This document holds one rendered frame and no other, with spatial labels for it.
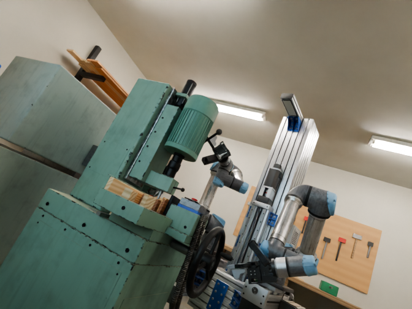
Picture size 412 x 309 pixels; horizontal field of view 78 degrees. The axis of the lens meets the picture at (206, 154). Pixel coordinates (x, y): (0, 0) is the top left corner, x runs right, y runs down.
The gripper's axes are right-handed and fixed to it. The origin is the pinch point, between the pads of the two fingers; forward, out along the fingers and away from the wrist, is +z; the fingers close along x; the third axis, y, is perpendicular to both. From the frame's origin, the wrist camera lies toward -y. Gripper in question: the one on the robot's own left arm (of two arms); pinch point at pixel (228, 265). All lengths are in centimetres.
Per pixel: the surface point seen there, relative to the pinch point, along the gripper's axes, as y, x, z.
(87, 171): -49, -23, 61
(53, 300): 6, -37, 56
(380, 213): -46, 337, -146
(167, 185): -36.7, -13.7, 21.5
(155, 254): -6.7, -22.3, 22.8
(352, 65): -149, 98, -103
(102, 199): -26, -44, 31
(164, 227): -16.3, -24.1, 17.5
